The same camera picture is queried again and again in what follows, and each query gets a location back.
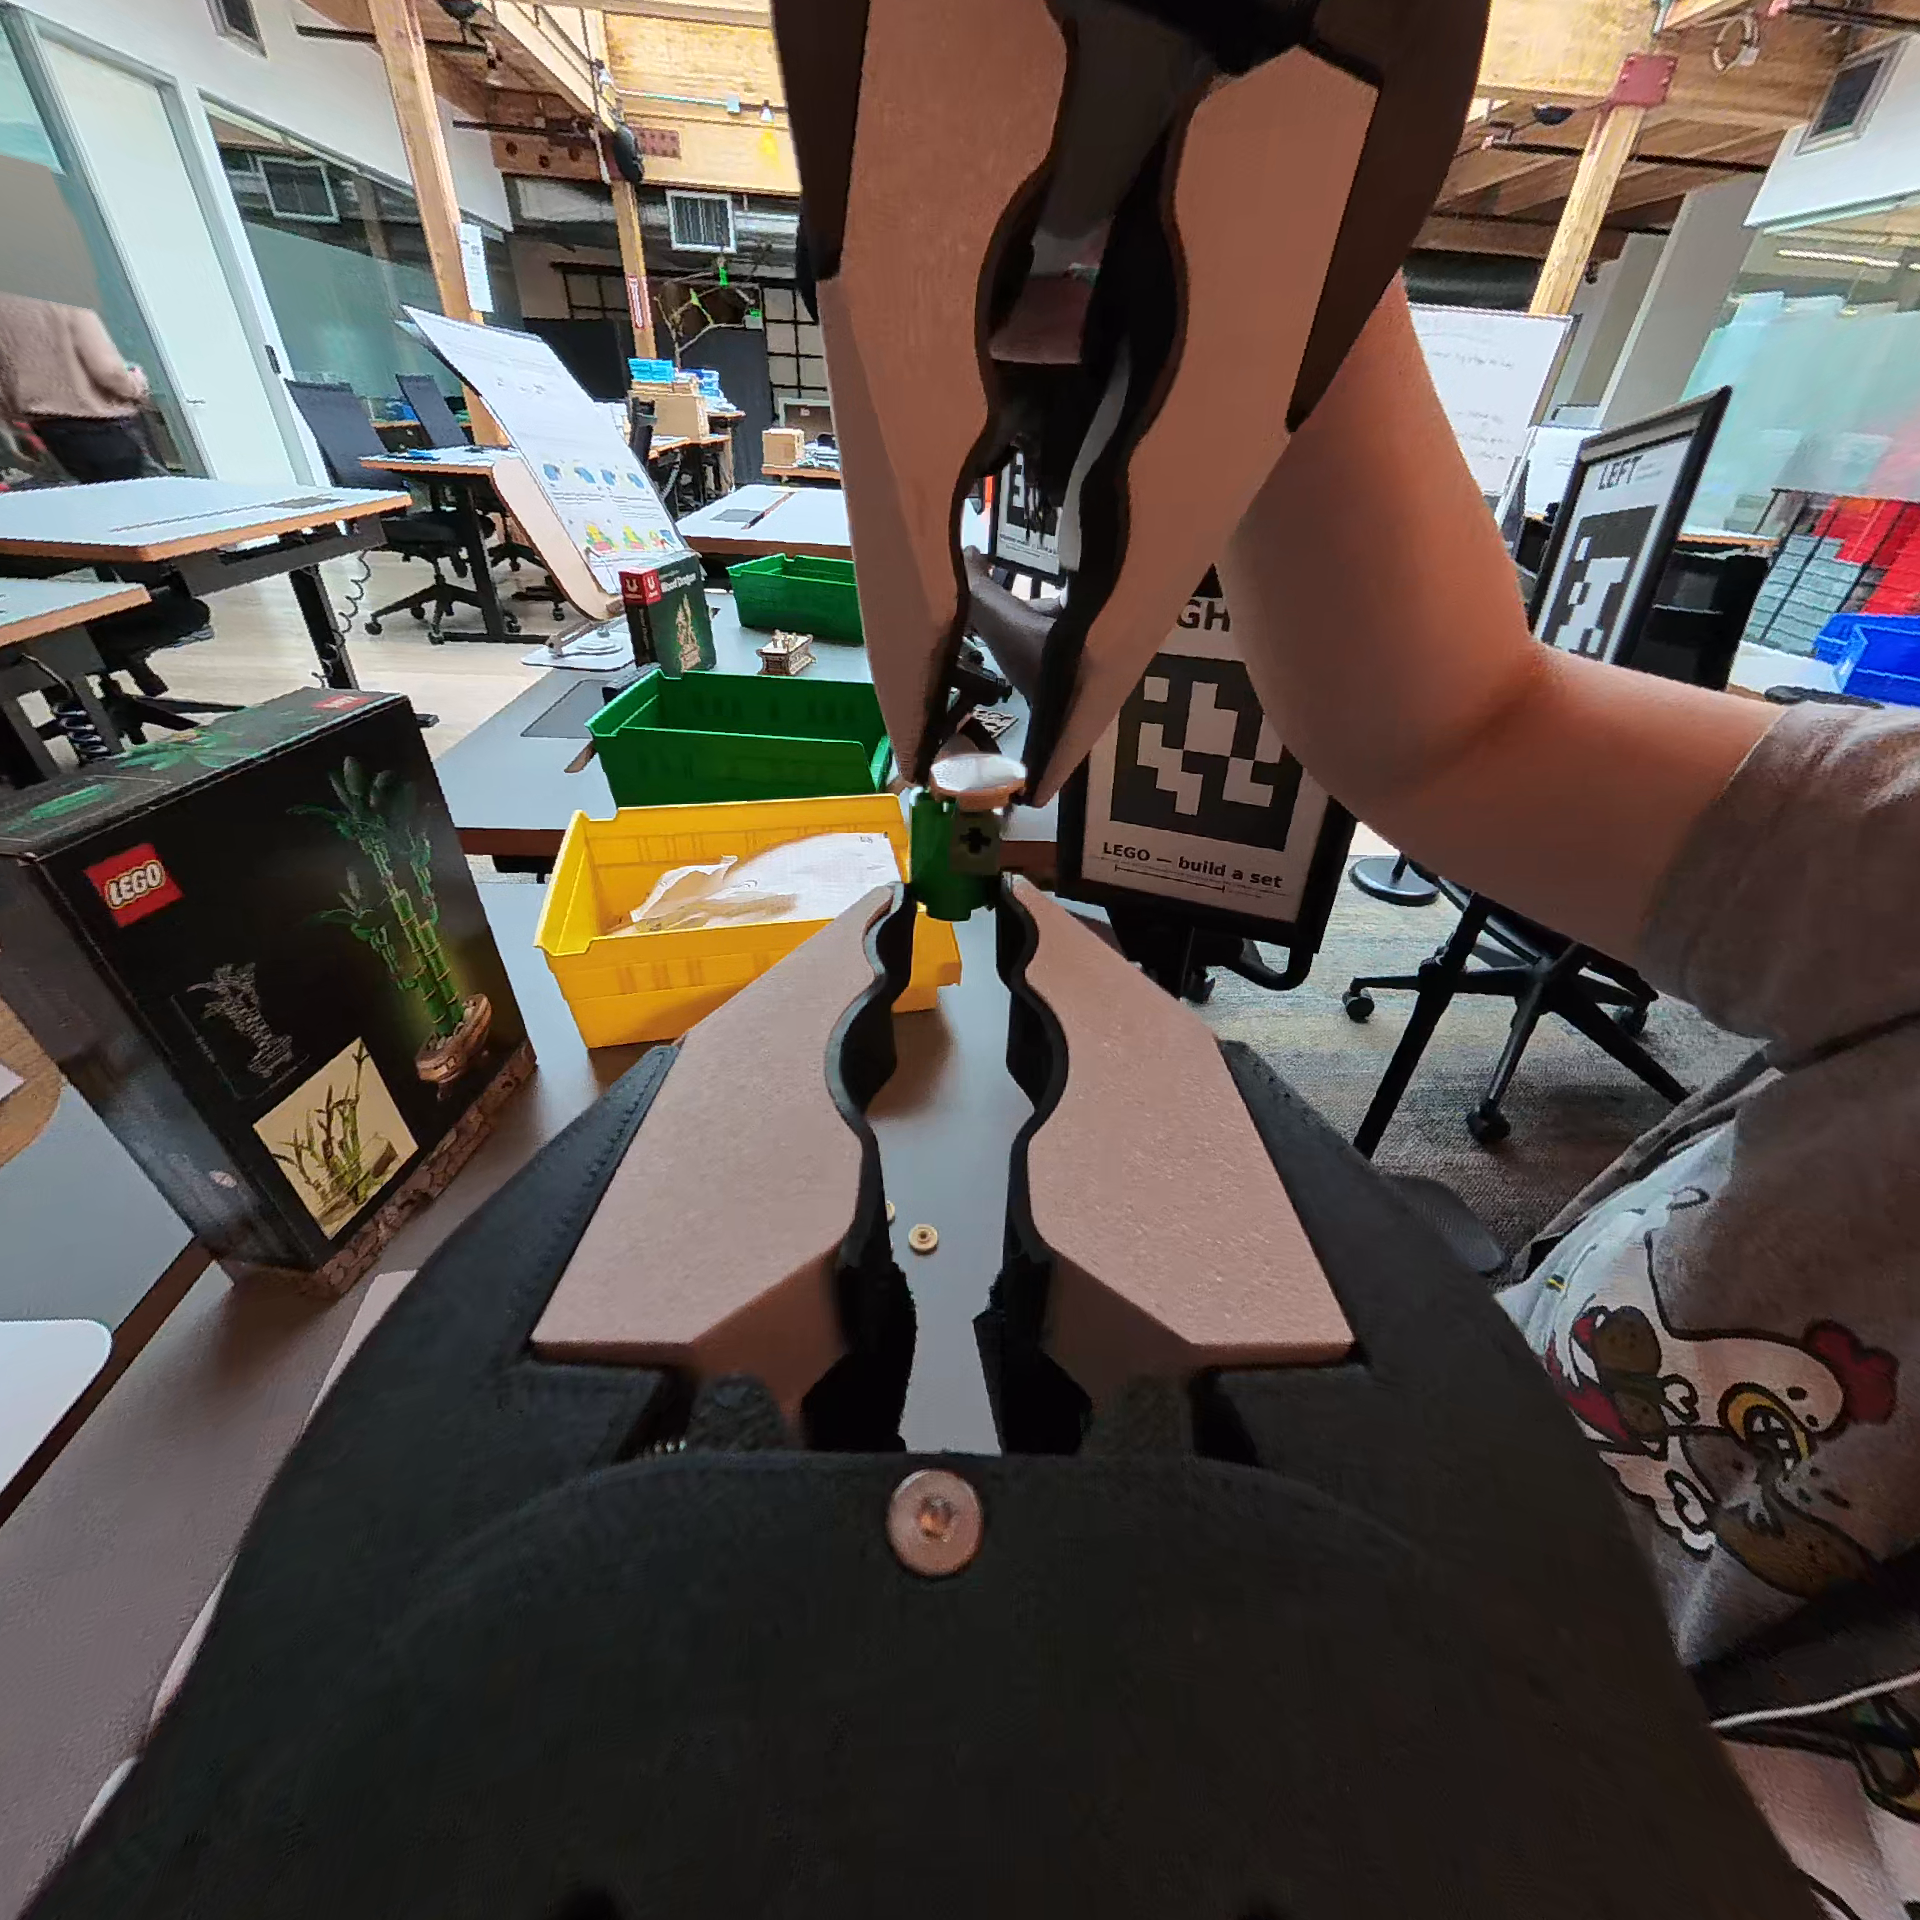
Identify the person in grey shirt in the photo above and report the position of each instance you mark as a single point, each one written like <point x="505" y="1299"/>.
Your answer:
<point x="1724" y="1200"/>

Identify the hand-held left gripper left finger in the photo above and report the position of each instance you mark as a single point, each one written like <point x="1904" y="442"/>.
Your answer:
<point x="721" y="1185"/>

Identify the green round brick piece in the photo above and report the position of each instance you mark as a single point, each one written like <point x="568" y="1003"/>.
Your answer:
<point x="953" y="862"/>

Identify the black framed marker sign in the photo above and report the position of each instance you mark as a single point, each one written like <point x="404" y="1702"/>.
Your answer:
<point x="1611" y="555"/>
<point x="1201" y="750"/>

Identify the person's right forearm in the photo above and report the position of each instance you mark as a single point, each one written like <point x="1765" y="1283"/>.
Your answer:
<point x="1425" y="645"/>

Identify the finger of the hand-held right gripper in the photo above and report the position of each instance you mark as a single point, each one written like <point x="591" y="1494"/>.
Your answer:
<point x="914" y="301"/>
<point x="1244" y="301"/>

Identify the green plastic bin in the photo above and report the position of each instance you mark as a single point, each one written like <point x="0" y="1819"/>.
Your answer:
<point x="796" y="600"/>
<point x="721" y="744"/>

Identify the white whiteboard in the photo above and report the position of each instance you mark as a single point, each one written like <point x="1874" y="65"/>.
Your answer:
<point x="1484" y="390"/>

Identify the blue storage bins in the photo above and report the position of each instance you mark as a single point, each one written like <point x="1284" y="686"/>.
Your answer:
<point x="1874" y="662"/>

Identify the white rounded pad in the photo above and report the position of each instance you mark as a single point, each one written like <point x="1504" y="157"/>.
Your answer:
<point x="43" y="1394"/>

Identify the wooden-edged office desk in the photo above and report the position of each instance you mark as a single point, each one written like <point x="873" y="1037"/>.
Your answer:
<point x="180" y="518"/>

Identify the yellow plastic bin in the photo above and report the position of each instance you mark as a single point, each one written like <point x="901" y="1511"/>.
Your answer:
<point x="674" y="974"/>

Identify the red storage bins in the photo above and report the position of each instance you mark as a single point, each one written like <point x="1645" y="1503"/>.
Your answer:
<point x="1868" y="541"/>

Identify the grey desk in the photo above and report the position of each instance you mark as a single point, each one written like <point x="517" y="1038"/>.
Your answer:
<point x="149" y="1501"/>

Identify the black bamboo set box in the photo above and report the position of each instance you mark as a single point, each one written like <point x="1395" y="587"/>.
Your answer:
<point x="269" y="974"/>

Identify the black office chair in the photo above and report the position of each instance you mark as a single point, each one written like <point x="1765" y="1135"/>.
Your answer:
<point x="1523" y="963"/>

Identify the white poster board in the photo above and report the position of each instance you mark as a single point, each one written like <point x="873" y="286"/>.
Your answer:
<point x="539" y="434"/>

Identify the small brown toy model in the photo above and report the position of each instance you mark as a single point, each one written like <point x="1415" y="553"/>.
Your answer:
<point x="785" y="654"/>

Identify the clear plastic bag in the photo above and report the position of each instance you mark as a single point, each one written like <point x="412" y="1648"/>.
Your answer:
<point x="721" y="893"/>

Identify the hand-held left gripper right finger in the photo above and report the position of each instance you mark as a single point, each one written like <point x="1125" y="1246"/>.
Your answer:
<point x="1184" y="1200"/>

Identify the small dark set box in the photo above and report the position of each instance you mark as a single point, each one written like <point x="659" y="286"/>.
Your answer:
<point x="667" y="616"/>

